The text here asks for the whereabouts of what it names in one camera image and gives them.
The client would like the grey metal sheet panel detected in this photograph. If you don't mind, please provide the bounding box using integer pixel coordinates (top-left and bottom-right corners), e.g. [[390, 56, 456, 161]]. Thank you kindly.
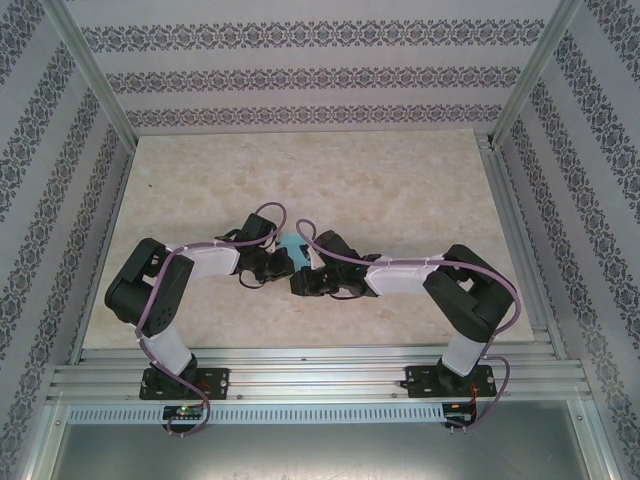
[[29, 399, 616, 480]]

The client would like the small circuit board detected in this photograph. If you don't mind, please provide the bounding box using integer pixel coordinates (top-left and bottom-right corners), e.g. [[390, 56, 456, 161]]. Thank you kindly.
[[163, 405, 205, 420], [444, 403, 476, 425]]

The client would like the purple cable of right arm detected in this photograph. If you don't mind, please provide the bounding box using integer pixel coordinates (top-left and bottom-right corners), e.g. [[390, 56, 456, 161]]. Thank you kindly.
[[295, 218, 524, 435]]

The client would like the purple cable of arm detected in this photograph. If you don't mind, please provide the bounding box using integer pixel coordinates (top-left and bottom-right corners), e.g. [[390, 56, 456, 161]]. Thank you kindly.
[[295, 218, 524, 435], [133, 201, 289, 440]]

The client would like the aluminium mounting rail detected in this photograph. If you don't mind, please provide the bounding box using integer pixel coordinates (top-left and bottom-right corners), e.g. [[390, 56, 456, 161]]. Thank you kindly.
[[47, 347, 594, 401]]

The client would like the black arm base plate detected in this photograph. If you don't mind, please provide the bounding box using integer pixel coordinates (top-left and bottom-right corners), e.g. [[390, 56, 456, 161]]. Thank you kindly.
[[404, 364, 497, 400], [141, 367, 231, 401]]

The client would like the slotted grey cable duct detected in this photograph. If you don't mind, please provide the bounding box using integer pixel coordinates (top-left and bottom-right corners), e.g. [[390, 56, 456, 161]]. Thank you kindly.
[[67, 403, 446, 424]]

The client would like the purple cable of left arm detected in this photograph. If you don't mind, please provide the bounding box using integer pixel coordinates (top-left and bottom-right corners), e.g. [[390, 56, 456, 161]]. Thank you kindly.
[[133, 201, 289, 440]]

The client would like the aluminium side rail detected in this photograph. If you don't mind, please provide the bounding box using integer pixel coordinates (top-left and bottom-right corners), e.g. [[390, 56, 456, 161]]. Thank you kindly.
[[67, 142, 139, 366], [477, 132, 569, 361]]

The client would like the aluminium frame post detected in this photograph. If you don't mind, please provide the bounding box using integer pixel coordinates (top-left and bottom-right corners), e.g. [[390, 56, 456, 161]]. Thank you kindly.
[[489, 0, 584, 149], [42, 0, 139, 149]]

